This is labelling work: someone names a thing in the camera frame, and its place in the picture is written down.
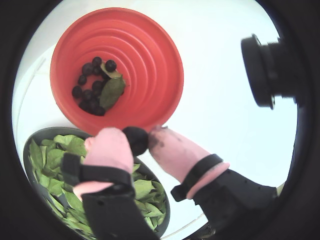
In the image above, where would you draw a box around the pink-tipped black gripper finger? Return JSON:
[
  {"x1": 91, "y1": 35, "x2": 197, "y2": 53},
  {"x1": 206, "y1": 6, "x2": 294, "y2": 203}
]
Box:
[
  {"x1": 61, "y1": 126, "x2": 161, "y2": 240},
  {"x1": 147, "y1": 124, "x2": 278, "y2": 232}
]

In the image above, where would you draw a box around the pile of green leaves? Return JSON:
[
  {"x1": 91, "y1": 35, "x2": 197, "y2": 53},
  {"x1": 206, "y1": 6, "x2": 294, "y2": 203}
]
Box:
[{"x1": 28, "y1": 134, "x2": 168, "y2": 238}]

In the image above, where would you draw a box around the dark grey round bowl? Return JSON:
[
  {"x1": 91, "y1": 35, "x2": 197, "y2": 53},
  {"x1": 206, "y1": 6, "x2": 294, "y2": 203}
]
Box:
[{"x1": 22, "y1": 126, "x2": 171, "y2": 240}]

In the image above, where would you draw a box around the red collapsible silicone cup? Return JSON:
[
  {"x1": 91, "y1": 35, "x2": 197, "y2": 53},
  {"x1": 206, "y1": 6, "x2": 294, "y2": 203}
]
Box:
[{"x1": 49, "y1": 7, "x2": 185, "y2": 137}]

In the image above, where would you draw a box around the large green leaf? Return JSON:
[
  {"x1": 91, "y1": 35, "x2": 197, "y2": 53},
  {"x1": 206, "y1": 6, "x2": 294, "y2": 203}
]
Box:
[{"x1": 99, "y1": 77, "x2": 127, "y2": 110}]

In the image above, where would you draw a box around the small green leaf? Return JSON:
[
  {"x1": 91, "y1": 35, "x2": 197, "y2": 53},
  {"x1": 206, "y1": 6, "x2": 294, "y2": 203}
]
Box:
[{"x1": 99, "y1": 62, "x2": 123, "y2": 79}]

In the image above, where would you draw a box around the black camera module with lens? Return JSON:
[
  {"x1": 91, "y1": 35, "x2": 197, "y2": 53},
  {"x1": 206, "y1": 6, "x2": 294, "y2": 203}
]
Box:
[{"x1": 240, "y1": 34, "x2": 301, "y2": 110}]

